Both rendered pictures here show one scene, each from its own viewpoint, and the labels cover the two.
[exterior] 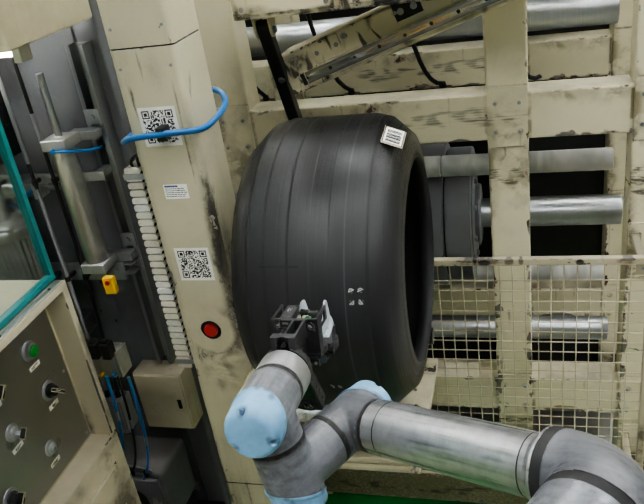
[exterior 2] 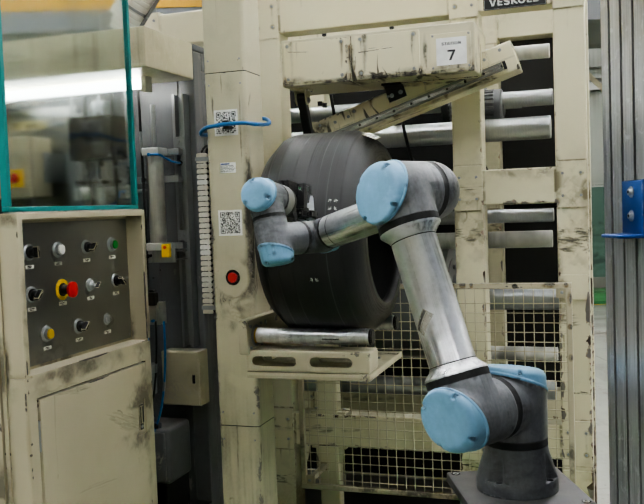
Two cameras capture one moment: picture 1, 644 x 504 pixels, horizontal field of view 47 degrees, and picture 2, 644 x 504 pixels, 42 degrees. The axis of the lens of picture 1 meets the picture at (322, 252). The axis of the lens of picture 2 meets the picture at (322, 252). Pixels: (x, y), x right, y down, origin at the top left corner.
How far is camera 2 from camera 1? 128 cm
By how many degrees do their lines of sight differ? 24
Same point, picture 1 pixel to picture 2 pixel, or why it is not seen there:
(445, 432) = not seen: hidden behind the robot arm
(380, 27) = (378, 106)
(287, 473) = (272, 226)
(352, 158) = (342, 137)
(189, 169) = (239, 151)
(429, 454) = (354, 214)
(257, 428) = (259, 187)
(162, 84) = (232, 95)
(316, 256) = (311, 181)
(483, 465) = not seen: hidden behind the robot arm
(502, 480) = not seen: hidden behind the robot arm
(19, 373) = (103, 252)
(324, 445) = (296, 226)
